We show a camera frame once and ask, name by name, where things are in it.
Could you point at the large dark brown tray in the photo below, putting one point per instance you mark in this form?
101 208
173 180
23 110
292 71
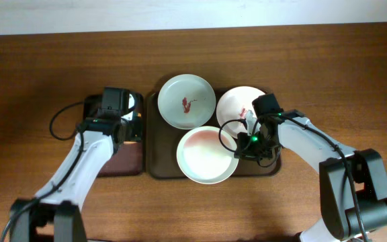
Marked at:
162 139

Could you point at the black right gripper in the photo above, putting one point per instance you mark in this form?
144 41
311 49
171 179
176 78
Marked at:
244 151

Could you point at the orange green sponge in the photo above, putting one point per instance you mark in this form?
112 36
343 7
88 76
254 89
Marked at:
134 127

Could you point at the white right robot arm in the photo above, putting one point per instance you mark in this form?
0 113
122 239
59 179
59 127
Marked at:
353 183

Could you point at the cream white plate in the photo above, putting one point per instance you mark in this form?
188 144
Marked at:
205 155

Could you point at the pale pink plate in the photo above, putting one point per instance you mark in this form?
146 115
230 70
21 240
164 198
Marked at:
237 104

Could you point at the small dark brown tray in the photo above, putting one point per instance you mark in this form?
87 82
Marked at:
128 160

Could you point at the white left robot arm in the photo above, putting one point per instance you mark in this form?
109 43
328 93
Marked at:
107 143

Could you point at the pale green plate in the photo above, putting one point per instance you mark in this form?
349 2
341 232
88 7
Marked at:
186 101

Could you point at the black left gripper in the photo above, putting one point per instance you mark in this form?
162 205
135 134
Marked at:
142 125

